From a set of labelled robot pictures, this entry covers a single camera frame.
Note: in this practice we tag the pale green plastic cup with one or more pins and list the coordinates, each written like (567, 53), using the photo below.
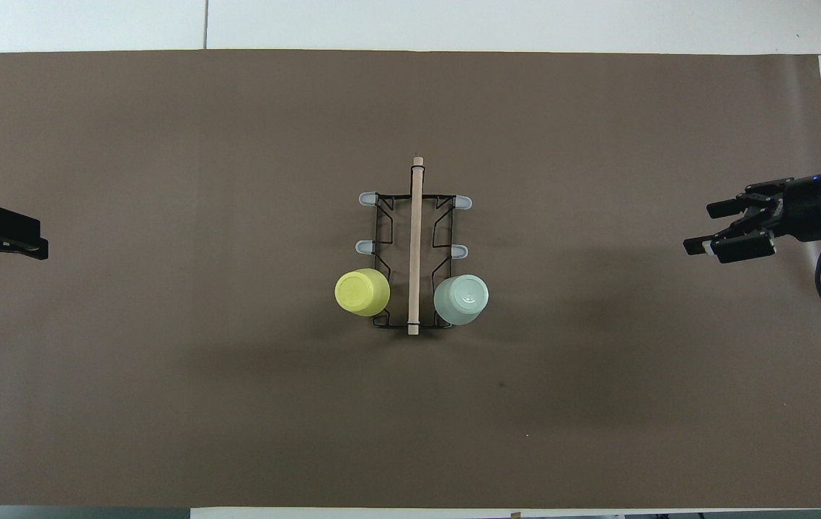
(460, 299)

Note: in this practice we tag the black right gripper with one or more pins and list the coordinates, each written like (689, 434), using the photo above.
(814, 205)

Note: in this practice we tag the brown table mat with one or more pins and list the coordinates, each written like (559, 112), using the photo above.
(237, 404)

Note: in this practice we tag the yellow plastic cup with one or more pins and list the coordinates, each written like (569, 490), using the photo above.
(361, 292)

